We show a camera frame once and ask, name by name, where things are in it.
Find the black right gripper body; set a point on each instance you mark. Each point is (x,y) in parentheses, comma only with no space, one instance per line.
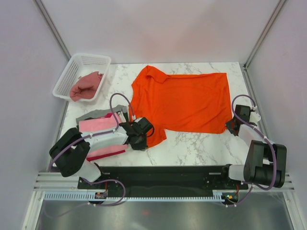
(228,125)

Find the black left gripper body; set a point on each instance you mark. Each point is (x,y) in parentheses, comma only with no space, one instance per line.
(141,143)

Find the orange t shirt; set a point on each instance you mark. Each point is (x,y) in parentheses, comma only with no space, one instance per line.
(181,103)

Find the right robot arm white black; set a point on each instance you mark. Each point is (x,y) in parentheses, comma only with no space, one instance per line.
(265,162)

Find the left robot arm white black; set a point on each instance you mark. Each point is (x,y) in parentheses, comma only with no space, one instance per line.
(70,152)

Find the white folded t shirt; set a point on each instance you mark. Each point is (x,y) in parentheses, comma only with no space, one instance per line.
(123,117)

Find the pink folded t shirt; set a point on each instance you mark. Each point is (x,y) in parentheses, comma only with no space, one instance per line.
(100,124)

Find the grey folded t shirt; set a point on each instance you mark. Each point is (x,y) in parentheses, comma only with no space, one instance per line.
(101,113)

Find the dusty pink shirt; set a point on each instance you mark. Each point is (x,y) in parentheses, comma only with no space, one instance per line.
(86,87)

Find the white plastic basket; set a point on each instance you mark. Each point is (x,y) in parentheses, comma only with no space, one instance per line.
(80,65)

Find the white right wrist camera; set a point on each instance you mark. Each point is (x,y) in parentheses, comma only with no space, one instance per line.
(254,118)

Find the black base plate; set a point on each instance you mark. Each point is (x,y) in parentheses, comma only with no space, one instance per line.
(163,181)

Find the white slotted cable duct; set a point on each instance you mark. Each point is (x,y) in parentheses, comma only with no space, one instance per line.
(94,196)

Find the aluminium front rail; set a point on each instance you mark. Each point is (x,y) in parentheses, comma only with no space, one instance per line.
(53,181)

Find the right aluminium frame post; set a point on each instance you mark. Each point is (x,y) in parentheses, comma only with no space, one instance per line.
(268,26)

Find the aluminium frame post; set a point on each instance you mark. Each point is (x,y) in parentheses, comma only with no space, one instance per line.
(268,26)
(52,27)

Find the left aluminium frame post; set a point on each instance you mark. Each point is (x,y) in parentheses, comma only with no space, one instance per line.
(52,27)

